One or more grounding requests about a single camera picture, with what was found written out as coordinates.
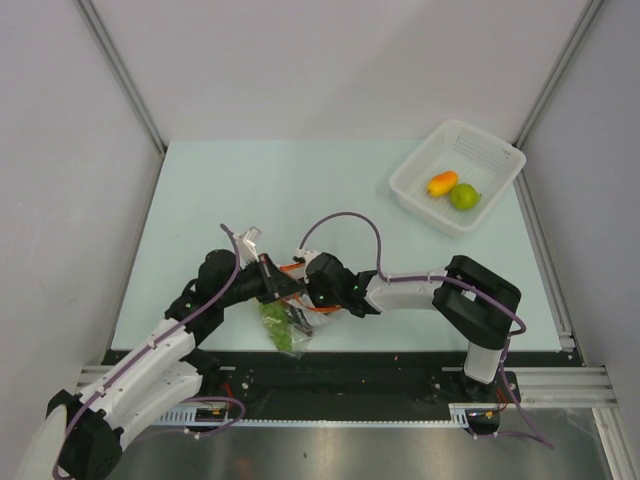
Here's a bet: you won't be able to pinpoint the left aluminium frame post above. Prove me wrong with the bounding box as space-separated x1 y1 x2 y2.
74 0 167 154

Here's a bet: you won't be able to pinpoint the right aluminium frame post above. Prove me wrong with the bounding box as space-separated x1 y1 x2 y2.
514 0 607 147

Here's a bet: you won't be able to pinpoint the clear zip top bag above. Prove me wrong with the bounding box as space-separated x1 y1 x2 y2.
258 293 345 358

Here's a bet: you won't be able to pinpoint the aluminium rail right side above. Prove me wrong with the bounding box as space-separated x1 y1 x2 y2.
514 171 578 352

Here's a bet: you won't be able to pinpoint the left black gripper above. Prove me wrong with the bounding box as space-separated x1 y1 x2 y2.
218 252 304 308

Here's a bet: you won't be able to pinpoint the green fake grapes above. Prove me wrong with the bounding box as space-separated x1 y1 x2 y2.
260 302 293 353

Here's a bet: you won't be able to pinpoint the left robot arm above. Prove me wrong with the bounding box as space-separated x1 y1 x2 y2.
16 250 304 479

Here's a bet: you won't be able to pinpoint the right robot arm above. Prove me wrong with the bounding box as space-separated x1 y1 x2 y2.
300 250 526 402

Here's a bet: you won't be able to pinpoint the orange fake mango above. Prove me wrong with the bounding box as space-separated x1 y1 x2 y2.
426 171 459 198

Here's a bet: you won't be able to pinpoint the white cable duct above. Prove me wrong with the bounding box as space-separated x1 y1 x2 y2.
153 404 500 429

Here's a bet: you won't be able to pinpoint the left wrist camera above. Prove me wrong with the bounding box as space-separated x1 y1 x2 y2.
234 226 262 265

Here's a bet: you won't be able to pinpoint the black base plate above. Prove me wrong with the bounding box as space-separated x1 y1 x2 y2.
102 349 584 434

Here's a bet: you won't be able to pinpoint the brown fake fig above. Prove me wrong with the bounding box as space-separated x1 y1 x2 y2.
289 306 313 336

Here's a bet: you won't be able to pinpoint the aluminium frame post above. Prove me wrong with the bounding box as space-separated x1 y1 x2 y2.
74 0 167 154
514 0 607 147

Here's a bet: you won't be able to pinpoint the white plastic basket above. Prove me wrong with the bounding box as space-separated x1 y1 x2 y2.
389 120 526 237

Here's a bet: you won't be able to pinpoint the green fake pear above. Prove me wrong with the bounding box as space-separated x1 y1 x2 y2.
448 183 481 211

